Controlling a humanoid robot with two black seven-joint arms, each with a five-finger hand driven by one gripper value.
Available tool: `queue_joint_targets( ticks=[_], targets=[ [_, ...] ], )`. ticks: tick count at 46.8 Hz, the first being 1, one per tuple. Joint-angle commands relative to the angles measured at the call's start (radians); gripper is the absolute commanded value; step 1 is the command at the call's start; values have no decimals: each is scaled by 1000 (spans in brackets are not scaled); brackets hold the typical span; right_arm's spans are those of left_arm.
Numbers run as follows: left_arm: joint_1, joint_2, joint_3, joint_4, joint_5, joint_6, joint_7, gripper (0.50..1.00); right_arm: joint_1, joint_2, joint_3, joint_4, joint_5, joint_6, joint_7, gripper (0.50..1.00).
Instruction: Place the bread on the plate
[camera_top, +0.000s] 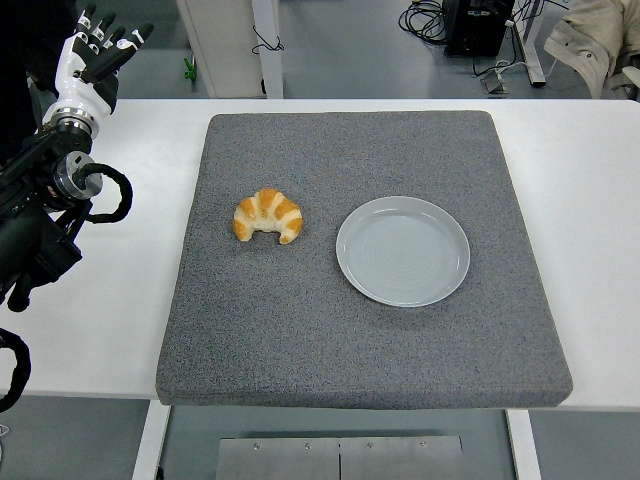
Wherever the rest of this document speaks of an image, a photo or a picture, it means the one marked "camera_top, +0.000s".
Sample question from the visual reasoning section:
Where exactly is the white cabinet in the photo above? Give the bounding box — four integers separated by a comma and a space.
174, 0, 286, 100

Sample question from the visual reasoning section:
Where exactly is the black cable bundle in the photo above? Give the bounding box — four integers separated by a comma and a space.
398, 0, 449, 48

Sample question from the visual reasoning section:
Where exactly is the croissant bread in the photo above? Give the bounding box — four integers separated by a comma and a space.
232, 188, 304, 246

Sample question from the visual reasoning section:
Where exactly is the white cable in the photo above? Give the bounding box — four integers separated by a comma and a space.
492, 55, 569, 82

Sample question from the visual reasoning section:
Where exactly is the black computer box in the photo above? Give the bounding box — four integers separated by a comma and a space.
443, 0, 516, 57

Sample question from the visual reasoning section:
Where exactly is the grey floor adapter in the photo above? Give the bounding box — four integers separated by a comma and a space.
480, 73, 509, 95

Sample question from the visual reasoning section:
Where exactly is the grey metal plate with screws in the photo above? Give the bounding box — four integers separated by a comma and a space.
215, 435, 465, 480

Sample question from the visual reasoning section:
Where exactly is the white desk leg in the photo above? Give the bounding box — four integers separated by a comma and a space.
514, 0, 548, 89

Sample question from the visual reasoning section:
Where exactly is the thin black cable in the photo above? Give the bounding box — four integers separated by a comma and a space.
251, 23, 286, 55

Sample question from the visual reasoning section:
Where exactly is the grey round plate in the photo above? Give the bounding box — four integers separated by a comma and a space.
335, 195, 472, 308

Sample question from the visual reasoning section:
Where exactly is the grey speckled mat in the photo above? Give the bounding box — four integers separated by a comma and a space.
155, 110, 574, 411

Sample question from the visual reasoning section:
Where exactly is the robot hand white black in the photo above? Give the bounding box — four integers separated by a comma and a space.
47, 2, 155, 120

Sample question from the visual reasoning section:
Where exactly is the beige jacket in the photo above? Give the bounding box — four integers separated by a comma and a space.
543, 0, 640, 100

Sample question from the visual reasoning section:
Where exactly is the white table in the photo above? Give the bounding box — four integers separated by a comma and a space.
0, 97, 640, 480

